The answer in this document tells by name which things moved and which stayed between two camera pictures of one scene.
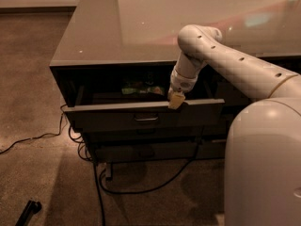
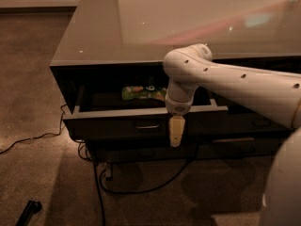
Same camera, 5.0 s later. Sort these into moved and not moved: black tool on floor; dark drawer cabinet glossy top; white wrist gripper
Moved: white wrist gripper
Not moved: dark drawer cabinet glossy top; black tool on floor
